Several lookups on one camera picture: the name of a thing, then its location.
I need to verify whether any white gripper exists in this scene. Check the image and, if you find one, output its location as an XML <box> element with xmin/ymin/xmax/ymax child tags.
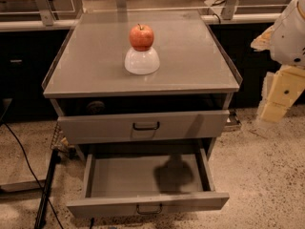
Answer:
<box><xmin>251</xmin><ymin>0</ymin><xmax>305</xmax><ymax>123</ymax></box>

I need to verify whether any grey metal frame post right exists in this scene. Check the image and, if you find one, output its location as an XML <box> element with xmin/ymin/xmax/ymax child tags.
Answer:
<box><xmin>220</xmin><ymin>0</ymin><xmax>244</xmax><ymax>21</ymax></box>

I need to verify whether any grey open middle drawer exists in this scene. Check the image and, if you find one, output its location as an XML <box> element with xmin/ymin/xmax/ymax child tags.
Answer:
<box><xmin>67</xmin><ymin>151</ymin><xmax>229</xmax><ymax>219</ymax></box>

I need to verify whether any grey metal frame post left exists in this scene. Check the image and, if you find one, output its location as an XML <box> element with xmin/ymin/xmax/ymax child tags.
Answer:
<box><xmin>35</xmin><ymin>0</ymin><xmax>54</xmax><ymax>26</ymax></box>

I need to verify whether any red apple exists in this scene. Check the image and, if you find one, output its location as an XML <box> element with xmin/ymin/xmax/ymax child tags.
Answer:
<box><xmin>129</xmin><ymin>24</ymin><xmax>154</xmax><ymax>52</ymax></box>

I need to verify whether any black floor rail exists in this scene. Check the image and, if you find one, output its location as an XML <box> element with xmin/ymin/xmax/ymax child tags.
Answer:
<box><xmin>34</xmin><ymin>150</ymin><xmax>60</xmax><ymax>229</ymax></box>

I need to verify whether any grey drawer cabinet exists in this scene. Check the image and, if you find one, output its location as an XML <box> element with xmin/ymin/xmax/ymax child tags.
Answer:
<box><xmin>44</xmin><ymin>10</ymin><xmax>240</xmax><ymax>156</ymax></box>

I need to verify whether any black middle drawer handle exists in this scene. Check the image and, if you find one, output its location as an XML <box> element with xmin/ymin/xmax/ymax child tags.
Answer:
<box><xmin>136</xmin><ymin>204</ymin><xmax>163</xmax><ymax>216</ymax></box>

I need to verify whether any black top drawer handle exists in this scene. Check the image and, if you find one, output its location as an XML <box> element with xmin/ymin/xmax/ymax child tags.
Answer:
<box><xmin>132</xmin><ymin>121</ymin><xmax>160</xmax><ymax>131</ymax></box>

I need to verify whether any white upturned bowl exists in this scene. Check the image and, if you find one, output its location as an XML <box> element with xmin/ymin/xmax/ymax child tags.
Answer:
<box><xmin>124</xmin><ymin>48</ymin><xmax>160</xmax><ymax>75</ymax></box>

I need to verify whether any long white counter ledge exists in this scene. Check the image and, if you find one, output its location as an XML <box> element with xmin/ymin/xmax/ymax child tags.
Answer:
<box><xmin>0</xmin><ymin>13</ymin><xmax>279</xmax><ymax>32</ymax></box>

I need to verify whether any dark round object in drawer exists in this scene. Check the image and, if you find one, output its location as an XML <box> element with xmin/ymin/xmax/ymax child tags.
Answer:
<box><xmin>86</xmin><ymin>100</ymin><xmax>105</xmax><ymax>115</ymax></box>

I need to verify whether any black floor cable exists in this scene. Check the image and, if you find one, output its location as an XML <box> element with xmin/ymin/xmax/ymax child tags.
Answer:
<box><xmin>2</xmin><ymin>121</ymin><xmax>65</xmax><ymax>229</ymax></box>

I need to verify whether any grey metal frame post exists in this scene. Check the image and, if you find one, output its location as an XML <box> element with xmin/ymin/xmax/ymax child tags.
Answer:
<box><xmin>220</xmin><ymin>0</ymin><xmax>244</xmax><ymax>21</ymax></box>
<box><xmin>35</xmin><ymin>0</ymin><xmax>54</xmax><ymax>26</ymax></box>

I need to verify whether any grey top drawer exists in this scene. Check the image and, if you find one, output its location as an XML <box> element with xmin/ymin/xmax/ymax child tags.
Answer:
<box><xmin>58</xmin><ymin>110</ymin><xmax>230</xmax><ymax>144</ymax></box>

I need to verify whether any black drawer handle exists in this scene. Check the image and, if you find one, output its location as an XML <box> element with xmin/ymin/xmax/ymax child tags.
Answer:
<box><xmin>136</xmin><ymin>204</ymin><xmax>163</xmax><ymax>216</ymax></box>
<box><xmin>132</xmin><ymin>121</ymin><xmax>160</xmax><ymax>131</ymax></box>

